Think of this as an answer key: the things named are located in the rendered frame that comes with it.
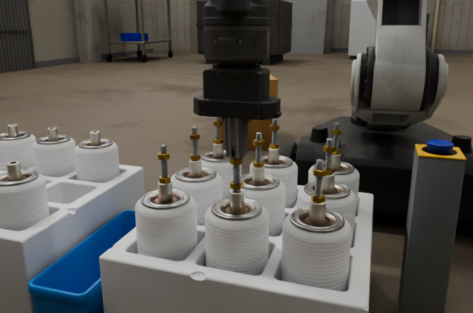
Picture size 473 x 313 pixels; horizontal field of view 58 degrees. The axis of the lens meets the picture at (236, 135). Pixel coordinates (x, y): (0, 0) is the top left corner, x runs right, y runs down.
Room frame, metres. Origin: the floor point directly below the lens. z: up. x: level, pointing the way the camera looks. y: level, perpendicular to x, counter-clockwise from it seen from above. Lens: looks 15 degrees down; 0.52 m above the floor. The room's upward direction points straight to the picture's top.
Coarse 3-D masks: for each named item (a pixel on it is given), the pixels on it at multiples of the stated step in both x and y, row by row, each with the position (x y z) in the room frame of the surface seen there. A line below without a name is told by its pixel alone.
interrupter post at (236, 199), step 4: (232, 192) 0.58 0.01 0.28; (236, 192) 0.58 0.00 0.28; (240, 192) 0.58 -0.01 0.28; (232, 196) 0.58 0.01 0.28; (236, 196) 0.57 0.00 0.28; (240, 196) 0.57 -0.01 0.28; (232, 200) 0.58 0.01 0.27; (236, 200) 0.57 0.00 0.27; (240, 200) 0.57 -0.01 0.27; (232, 204) 0.58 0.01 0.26; (236, 204) 0.57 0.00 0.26; (240, 204) 0.57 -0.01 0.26; (232, 208) 0.58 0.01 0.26; (236, 208) 0.57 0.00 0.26; (240, 208) 0.57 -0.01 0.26; (236, 212) 0.57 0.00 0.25
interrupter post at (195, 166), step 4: (192, 160) 0.73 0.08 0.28; (196, 160) 0.73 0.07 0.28; (200, 160) 0.73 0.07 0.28; (192, 164) 0.72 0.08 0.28; (196, 164) 0.72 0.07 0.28; (200, 164) 0.73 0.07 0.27; (192, 168) 0.72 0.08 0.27; (196, 168) 0.72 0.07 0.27; (200, 168) 0.73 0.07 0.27; (192, 172) 0.72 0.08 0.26; (196, 172) 0.72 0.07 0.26; (200, 172) 0.73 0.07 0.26; (192, 176) 0.72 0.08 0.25; (196, 176) 0.72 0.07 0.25; (200, 176) 0.73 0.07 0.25
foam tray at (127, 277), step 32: (128, 256) 0.57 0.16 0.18; (192, 256) 0.57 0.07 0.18; (352, 256) 0.57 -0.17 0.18; (128, 288) 0.56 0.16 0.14; (160, 288) 0.54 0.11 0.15; (192, 288) 0.52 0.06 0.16; (224, 288) 0.51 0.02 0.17; (256, 288) 0.50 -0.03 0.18; (288, 288) 0.49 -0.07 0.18; (320, 288) 0.49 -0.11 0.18; (352, 288) 0.49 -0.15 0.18
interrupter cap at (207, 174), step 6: (186, 168) 0.76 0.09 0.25; (204, 168) 0.76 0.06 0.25; (180, 174) 0.73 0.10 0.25; (186, 174) 0.74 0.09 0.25; (204, 174) 0.74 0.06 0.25; (210, 174) 0.73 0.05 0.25; (216, 174) 0.73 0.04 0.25; (180, 180) 0.70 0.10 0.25; (186, 180) 0.70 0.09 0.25; (192, 180) 0.70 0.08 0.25; (198, 180) 0.70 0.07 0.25; (204, 180) 0.70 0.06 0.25
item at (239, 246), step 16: (208, 208) 0.59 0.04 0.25; (208, 224) 0.56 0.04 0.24; (224, 224) 0.54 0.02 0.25; (240, 224) 0.54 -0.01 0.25; (256, 224) 0.55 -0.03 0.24; (208, 240) 0.56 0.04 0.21; (224, 240) 0.54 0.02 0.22; (240, 240) 0.54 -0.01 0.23; (256, 240) 0.55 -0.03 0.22; (208, 256) 0.56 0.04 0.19; (224, 256) 0.54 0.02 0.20; (240, 256) 0.54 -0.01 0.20; (256, 256) 0.55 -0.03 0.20; (240, 272) 0.54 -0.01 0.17; (256, 272) 0.55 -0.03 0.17
